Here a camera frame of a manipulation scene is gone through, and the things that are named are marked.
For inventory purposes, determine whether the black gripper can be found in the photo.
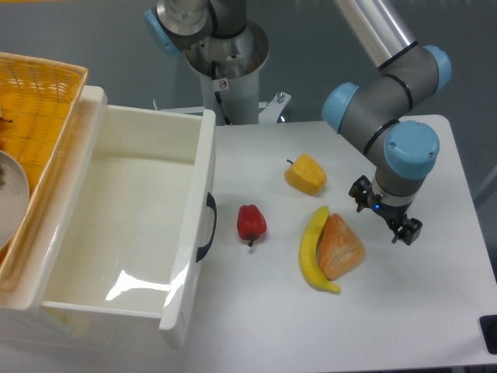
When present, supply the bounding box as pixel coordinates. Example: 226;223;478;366
349;175;422;246

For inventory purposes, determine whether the red bell pepper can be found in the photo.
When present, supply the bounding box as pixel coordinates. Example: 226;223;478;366
237;204;267;247

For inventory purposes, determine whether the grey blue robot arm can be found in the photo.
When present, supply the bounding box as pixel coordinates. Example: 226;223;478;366
144;1;452;244

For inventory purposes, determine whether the yellow bell pepper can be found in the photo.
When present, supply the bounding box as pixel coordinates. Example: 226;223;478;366
284;154;327;196

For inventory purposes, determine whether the brown bread piece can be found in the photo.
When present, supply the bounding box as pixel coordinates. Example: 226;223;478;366
318;214;366;281

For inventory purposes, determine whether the yellow banana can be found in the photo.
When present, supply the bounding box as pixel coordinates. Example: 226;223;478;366
298;205;341;295

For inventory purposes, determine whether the black corner object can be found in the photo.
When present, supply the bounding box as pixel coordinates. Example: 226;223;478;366
479;315;497;355

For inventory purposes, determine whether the white plastic drawer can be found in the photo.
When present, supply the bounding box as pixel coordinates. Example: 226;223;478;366
43;106;216;348

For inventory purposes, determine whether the yellow woven basket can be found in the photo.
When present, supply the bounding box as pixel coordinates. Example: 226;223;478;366
1;52;89;280

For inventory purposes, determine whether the white plate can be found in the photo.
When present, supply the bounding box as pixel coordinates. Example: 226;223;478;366
0;151;30;253

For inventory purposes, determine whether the white drawer cabinet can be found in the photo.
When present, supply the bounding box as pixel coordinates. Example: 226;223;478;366
1;85;107;346

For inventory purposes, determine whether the black drawer handle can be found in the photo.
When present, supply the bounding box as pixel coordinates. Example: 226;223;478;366
196;192;217;263

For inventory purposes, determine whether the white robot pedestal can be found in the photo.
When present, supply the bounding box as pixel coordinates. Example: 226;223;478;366
185;20;269;125

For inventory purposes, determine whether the black cable on pedestal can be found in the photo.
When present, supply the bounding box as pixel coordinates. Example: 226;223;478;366
211;60;233;126

